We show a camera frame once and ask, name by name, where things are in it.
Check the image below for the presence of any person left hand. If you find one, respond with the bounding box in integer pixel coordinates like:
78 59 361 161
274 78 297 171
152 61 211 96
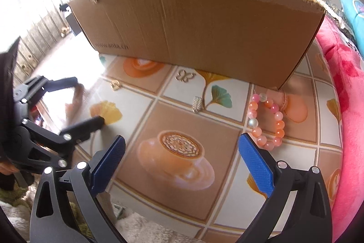
0 161 19 175

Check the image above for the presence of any pink floral blanket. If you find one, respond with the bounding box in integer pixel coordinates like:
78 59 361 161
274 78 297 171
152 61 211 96
316 17 363 240

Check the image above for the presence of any gold butterfly brooch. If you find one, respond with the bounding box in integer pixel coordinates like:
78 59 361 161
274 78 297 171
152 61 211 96
175 69 196 83

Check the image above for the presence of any patterned tablecloth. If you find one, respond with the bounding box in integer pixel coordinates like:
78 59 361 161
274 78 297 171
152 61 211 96
70 40 343 242

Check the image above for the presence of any blue cartoon pillow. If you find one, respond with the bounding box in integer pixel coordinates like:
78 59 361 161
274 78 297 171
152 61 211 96
340 0 364 56

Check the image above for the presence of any dark grey cabinet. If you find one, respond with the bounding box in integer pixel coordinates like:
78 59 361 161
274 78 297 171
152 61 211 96
65 12 82 36

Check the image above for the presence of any silver rhinestone pendant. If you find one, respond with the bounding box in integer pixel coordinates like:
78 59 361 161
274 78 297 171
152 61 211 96
192 97 203 113

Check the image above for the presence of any pink orange bead bracelet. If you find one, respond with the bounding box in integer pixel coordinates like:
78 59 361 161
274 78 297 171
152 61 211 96
246 92 286 151

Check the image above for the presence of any grey lace pillow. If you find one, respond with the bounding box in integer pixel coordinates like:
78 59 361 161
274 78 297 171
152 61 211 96
316 0 356 43

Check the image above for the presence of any brown cardboard box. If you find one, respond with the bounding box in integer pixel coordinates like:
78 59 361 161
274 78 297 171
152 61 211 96
69 0 325 90

